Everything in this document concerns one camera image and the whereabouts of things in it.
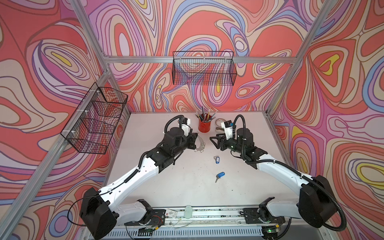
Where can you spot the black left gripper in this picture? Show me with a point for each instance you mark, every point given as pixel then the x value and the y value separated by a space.
pixel 191 138

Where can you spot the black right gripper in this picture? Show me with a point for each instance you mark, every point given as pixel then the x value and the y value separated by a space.
pixel 220 140

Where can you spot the silver metal keyring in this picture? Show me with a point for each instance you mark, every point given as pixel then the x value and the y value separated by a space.
pixel 201 147

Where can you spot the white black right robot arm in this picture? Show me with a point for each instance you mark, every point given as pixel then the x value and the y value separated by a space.
pixel 315 203

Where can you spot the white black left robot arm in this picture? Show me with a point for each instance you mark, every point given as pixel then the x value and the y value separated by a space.
pixel 100 209

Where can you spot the tape roll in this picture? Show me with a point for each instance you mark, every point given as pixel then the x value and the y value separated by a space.
pixel 219 121

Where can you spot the red pencil cup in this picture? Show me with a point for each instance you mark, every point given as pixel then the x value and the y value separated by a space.
pixel 204 126

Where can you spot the pencils in cup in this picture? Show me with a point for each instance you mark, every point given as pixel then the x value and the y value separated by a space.
pixel 205 116

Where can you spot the blue headed key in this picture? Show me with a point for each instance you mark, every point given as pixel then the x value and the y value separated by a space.
pixel 219 175

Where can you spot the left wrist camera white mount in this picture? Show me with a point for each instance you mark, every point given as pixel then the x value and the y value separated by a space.
pixel 185 125

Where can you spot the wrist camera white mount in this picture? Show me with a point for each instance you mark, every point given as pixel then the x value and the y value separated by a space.
pixel 228 129
pixel 185 125

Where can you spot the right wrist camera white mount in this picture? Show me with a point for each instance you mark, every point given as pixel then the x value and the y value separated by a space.
pixel 228 129

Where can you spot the black wire basket back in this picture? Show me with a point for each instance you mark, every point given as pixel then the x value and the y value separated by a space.
pixel 208 68

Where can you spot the black wire basket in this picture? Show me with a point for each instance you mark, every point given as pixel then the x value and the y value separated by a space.
pixel 208 68
pixel 99 112

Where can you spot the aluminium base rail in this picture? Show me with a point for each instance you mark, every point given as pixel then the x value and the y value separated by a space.
pixel 215 223

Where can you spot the black wire basket left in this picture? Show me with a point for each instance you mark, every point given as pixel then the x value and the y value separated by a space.
pixel 99 112

